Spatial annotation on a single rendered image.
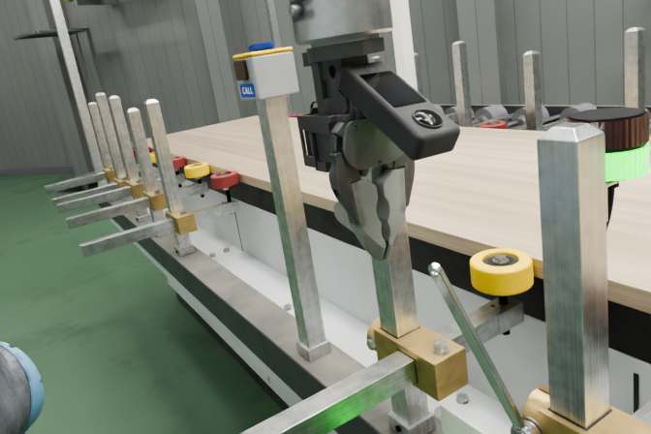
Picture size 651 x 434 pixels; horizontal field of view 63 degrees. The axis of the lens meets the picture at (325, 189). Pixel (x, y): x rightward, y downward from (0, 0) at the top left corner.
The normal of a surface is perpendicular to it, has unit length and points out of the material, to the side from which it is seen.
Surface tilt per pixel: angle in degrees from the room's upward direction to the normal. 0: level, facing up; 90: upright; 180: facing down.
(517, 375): 90
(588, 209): 90
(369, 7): 90
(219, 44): 90
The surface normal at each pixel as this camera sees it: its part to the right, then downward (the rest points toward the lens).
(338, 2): -0.09, 0.26
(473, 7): -0.47, 0.29
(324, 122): -0.84, 0.26
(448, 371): 0.53, 0.14
